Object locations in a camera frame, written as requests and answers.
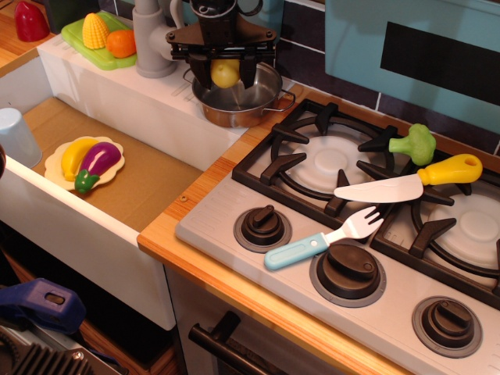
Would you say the blue clamp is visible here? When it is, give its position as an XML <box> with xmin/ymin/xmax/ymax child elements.
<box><xmin>1</xmin><ymin>278</ymin><xmax>87</xmax><ymax>334</ymax></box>

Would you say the black burner grate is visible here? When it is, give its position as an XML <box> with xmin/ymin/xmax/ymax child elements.
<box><xmin>371</xmin><ymin>171</ymin><xmax>499</xmax><ymax>309</ymax></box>
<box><xmin>231</xmin><ymin>98</ymin><xmax>456</xmax><ymax>231</ymax></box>

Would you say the black stove knob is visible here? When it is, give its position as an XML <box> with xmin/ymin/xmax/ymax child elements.
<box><xmin>234</xmin><ymin>205</ymin><xmax>292</xmax><ymax>254</ymax></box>
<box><xmin>412</xmin><ymin>296</ymin><xmax>483</xmax><ymax>359</ymax></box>
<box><xmin>309</xmin><ymin>245</ymin><xmax>387</xmax><ymax>308</ymax></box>

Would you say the yellow toy potato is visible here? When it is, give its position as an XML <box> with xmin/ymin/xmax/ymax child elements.
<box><xmin>210</xmin><ymin>59</ymin><xmax>240</xmax><ymax>88</ymax></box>

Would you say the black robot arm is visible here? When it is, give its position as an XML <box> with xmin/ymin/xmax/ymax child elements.
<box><xmin>166</xmin><ymin>1</ymin><xmax>277</xmax><ymax>89</ymax></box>

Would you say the green toy broccoli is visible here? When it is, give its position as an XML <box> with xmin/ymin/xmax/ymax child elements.
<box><xmin>388</xmin><ymin>123</ymin><xmax>437</xmax><ymax>166</ymax></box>

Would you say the grey toy faucet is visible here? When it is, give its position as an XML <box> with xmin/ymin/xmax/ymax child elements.
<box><xmin>132</xmin><ymin>0</ymin><xmax>184</xmax><ymax>78</ymax></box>

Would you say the light blue cup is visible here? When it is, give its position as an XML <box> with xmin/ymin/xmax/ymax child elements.
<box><xmin>1</xmin><ymin>107</ymin><xmax>42</xmax><ymax>168</ymax></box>

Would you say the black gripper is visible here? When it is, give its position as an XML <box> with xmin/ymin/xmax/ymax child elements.
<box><xmin>166</xmin><ymin>13</ymin><xmax>277</xmax><ymax>90</ymax></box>

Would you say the yellow toy corn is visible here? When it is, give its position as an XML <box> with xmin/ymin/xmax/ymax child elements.
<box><xmin>82</xmin><ymin>13</ymin><xmax>110</xmax><ymax>50</ymax></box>

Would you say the green cutting board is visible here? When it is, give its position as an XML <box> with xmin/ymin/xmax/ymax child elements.
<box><xmin>61</xmin><ymin>12</ymin><xmax>137</xmax><ymax>70</ymax></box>

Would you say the yellow toy banana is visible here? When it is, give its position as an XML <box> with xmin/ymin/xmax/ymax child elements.
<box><xmin>61</xmin><ymin>138</ymin><xmax>98</xmax><ymax>181</ymax></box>

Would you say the black middle stove knob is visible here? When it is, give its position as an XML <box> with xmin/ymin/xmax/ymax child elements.
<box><xmin>309</xmin><ymin>245</ymin><xmax>387</xmax><ymax>308</ymax></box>

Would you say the black right stove knob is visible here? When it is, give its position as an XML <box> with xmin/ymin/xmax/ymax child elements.
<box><xmin>412</xmin><ymin>296</ymin><xmax>483</xmax><ymax>359</ymax></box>

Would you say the blue handled toy fork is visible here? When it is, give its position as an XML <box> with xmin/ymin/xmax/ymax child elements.
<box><xmin>264</xmin><ymin>206</ymin><xmax>384</xmax><ymax>270</ymax></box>

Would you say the red toy pepper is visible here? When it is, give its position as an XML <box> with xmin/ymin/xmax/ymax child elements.
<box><xmin>14</xmin><ymin>1</ymin><xmax>50</xmax><ymax>42</ymax></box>

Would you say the white toy sink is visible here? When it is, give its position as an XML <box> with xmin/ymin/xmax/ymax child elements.
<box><xmin>1</xmin><ymin>36</ymin><xmax>243</xmax><ymax>330</ymax></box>

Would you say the black right burner grate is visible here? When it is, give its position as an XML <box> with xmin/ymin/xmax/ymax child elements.
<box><xmin>371</xmin><ymin>171</ymin><xmax>499</xmax><ymax>309</ymax></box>

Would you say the orange toy fruit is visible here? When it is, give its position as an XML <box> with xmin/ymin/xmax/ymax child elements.
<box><xmin>105</xmin><ymin>30</ymin><xmax>137</xmax><ymax>59</ymax></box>

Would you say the black left stove knob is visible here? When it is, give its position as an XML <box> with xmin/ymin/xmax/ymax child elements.
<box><xmin>234</xmin><ymin>205</ymin><xmax>292</xmax><ymax>254</ymax></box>

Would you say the black left burner grate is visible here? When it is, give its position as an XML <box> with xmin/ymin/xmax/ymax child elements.
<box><xmin>231</xmin><ymin>98</ymin><xmax>456</xmax><ymax>231</ymax></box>

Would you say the steel pot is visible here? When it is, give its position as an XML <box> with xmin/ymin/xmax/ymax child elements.
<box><xmin>183</xmin><ymin>63</ymin><xmax>296</xmax><ymax>128</ymax></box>

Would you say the black oven door handle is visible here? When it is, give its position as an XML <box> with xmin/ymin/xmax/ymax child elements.
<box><xmin>188</xmin><ymin>311</ymin><xmax>271</xmax><ymax>375</ymax></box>

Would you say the grey toy stove top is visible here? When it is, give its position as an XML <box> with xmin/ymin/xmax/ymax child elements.
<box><xmin>174</xmin><ymin>98</ymin><xmax>500</xmax><ymax>375</ymax></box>

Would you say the cream scalloped plate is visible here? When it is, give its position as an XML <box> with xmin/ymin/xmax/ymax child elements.
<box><xmin>45</xmin><ymin>136</ymin><xmax>125</xmax><ymax>194</ymax></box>

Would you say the yellow handled toy knife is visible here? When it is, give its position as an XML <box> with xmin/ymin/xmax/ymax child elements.
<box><xmin>334</xmin><ymin>154</ymin><xmax>483</xmax><ymax>203</ymax></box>

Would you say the purple toy eggplant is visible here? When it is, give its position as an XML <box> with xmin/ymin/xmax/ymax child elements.
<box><xmin>74</xmin><ymin>141</ymin><xmax>122</xmax><ymax>194</ymax></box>

